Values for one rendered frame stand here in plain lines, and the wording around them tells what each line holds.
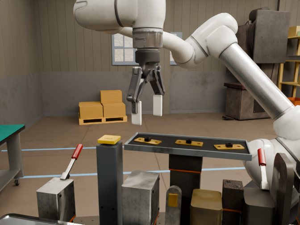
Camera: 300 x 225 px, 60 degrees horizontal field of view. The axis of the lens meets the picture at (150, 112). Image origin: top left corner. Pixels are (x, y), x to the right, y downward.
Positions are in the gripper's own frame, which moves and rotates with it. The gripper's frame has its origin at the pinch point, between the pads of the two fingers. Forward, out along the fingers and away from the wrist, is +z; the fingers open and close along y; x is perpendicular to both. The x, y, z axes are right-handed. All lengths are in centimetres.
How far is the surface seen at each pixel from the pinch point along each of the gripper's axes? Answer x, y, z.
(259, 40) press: -28, -533, -53
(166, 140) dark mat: 4.9, -3.8, 8.4
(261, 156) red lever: 33.1, -8.4, 10.1
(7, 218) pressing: -24.8, 33.0, 24.3
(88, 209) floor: -121, -100, 125
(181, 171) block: 11.8, -0.1, 15.9
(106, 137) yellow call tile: -14.7, 2.4, 8.4
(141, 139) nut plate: -2.4, 0.1, 8.1
